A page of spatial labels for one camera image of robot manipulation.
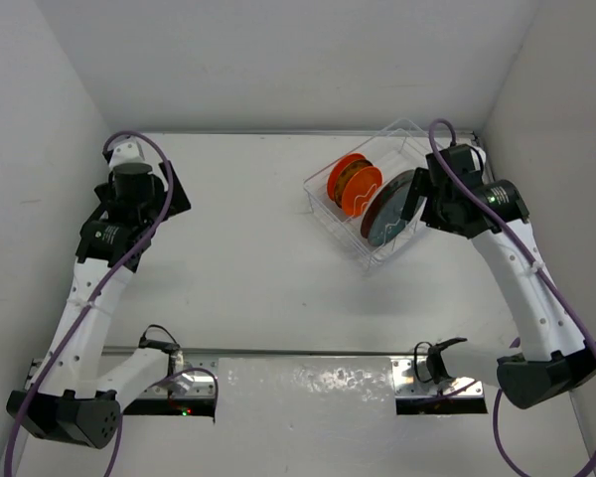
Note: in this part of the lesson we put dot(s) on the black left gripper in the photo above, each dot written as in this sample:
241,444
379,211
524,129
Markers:
178,203

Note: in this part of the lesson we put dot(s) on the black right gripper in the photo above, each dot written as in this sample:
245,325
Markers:
421,185

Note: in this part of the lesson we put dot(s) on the red plate with teal flower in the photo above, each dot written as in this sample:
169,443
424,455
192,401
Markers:
404,177

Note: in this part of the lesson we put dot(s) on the dark teal blossom plate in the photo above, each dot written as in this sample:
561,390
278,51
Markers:
387,222

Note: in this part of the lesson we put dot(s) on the plain orange plastic plate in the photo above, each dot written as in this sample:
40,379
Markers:
359,190

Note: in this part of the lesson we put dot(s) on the yellow patterned small plate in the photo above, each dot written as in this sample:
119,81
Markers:
342,173

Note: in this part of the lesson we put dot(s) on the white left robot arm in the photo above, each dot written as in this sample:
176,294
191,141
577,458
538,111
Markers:
87,318

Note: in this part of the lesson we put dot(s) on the clear wire dish rack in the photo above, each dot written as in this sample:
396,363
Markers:
398,147

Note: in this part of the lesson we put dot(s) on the metal mounting rail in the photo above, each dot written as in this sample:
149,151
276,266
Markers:
164,379

